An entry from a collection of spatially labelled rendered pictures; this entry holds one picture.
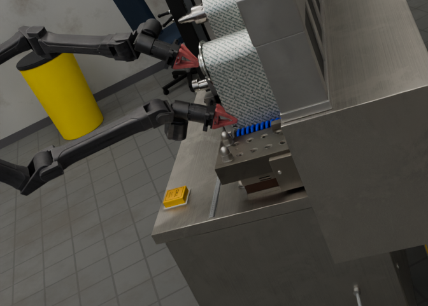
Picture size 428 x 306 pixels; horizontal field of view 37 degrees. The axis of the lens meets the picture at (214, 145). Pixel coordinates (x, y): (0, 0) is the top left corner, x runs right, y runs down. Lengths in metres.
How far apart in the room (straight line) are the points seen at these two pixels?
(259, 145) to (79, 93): 3.63
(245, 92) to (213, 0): 0.34
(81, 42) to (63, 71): 3.17
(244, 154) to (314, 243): 0.34
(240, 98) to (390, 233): 0.92
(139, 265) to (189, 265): 1.53
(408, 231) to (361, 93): 0.27
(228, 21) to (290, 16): 1.16
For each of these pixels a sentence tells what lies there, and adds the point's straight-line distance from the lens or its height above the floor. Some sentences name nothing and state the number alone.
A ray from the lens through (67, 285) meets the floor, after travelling 3.72.
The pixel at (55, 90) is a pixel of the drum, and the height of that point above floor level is 0.47.
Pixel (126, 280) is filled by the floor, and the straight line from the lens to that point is 3.47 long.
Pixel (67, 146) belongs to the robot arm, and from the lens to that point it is 1.96.
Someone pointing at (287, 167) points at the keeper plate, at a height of 0.98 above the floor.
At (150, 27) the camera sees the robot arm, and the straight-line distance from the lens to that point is 2.03.
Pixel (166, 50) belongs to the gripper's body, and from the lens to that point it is 1.98.
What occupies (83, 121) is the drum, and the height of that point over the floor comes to 0.12.
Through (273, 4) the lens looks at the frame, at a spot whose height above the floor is 1.63.
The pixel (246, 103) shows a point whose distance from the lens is 1.95.
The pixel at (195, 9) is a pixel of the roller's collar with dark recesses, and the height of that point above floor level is 1.36.
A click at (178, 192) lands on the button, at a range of 2.04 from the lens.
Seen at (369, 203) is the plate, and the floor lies 1.25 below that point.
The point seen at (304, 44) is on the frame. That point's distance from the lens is 0.97.
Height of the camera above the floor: 1.91
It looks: 26 degrees down
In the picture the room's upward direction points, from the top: 25 degrees counter-clockwise
